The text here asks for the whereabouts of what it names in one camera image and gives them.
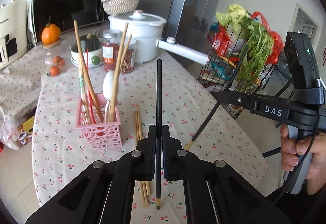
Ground jar of red dried fruit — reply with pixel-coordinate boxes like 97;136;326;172
102;30;120;71

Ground orange pumpkin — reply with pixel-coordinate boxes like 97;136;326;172
41;17;61;45

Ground cherry print tablecloth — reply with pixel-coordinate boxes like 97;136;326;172
1;32;272;223

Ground white bowl with green handle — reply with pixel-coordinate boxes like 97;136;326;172
70;45;103;69

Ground woven basket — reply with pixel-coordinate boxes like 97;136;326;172
101;0;139;15

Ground wrapped chopsticks in basket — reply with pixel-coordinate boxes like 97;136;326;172
78;61;91;125

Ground white appliance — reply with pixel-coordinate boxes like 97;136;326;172
1;0;27;69

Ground person right hand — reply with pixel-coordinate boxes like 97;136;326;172
280;124;326;195

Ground green leafy vegetables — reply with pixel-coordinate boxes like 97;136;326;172
216;4;274;92

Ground bamboo chopstick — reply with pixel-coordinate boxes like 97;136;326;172
109;23;128;122
74;20;104;122
111;35;132;103
136;104;152;196
133;111;149;208

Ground red plastic bag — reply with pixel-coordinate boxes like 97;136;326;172
212;4;284;70

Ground jar of dried fruit rings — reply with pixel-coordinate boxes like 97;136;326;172
121;38;137;74

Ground black microwave oven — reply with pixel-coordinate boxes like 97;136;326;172
30;0;108;44

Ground glass jar with tangerines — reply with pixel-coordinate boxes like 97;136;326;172
41;38;72;77

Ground red plastic spoon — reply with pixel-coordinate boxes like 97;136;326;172
86;48;97;124

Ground pink perforated utensil basket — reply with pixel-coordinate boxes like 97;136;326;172
76;98;122;150

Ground white electric pot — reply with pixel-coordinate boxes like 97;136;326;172
108;10;166;64

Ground grey refrigerator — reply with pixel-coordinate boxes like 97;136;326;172
165;0;218;50

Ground black chopstick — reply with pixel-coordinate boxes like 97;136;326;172
156;59;162;210
185;100;220;151

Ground dark green pumpkin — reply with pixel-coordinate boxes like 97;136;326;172
80;33;101;53

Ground black wire rack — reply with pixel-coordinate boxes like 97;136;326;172
197;13;301;120

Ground white plastic spoon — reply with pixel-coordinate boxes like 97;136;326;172
102;70;115;123

